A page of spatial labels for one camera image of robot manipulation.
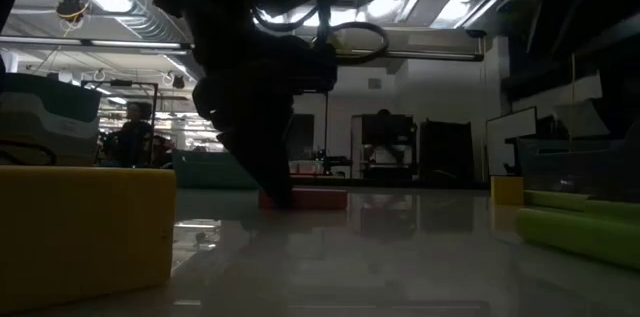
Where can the whiteboard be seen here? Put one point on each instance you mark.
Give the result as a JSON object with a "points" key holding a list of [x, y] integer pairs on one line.
{"points": [[510, 137]]}

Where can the teal stacked storage bin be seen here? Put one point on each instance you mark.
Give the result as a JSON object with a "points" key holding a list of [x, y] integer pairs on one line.
{"points": [[60, 99]]}

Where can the tan stacked storage bin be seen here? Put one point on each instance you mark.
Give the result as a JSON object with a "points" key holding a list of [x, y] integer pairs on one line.
{"points": [[60, 152]]}

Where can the red foam block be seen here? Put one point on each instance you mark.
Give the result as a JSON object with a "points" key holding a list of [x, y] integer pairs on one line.
{"points": [[320, 198]]}

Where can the white stacked storage bin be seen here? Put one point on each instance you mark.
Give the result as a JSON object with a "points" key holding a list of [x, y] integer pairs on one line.
{"points": [[30, 117]]}

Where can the dark green plastic bin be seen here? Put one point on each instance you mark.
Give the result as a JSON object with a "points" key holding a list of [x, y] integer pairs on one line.
{"points": [[200, 169]]}

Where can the yellow foam cube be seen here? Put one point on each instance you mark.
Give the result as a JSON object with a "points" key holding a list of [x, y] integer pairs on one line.
{"points": [[507, 191]]}

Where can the black equipment rack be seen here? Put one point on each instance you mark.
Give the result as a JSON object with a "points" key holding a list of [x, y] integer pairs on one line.
{"points": [[387, 129]]}

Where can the black gantry frame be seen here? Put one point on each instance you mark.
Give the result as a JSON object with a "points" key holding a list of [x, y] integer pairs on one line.
{"points": [[120, 83], [326, 132]]}

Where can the yellow rectangular foam block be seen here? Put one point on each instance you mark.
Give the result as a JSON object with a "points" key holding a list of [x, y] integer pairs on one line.
{"points": [[80, 237]]}

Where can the person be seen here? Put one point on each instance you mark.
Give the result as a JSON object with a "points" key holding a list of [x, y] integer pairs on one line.
{"points": [[132, 142]]}

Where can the black cabinet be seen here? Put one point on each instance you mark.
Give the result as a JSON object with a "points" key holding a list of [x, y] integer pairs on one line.
{"points": [[445, 157]]}

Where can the lime green foam block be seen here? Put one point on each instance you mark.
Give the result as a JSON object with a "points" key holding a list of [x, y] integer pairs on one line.
{"points": [[615, 210], [555, 200], [575, 237]]}

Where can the grey translucent plastic bin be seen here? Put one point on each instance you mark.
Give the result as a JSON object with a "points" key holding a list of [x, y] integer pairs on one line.
{"points": [[575, 167]]}

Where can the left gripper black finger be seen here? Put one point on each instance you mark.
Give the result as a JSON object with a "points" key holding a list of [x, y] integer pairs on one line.
{"points": [[270, 167]]}

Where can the grey overhead crossbar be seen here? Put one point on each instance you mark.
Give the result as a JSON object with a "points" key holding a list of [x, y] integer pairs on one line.
{"points": [[100, 43]]}

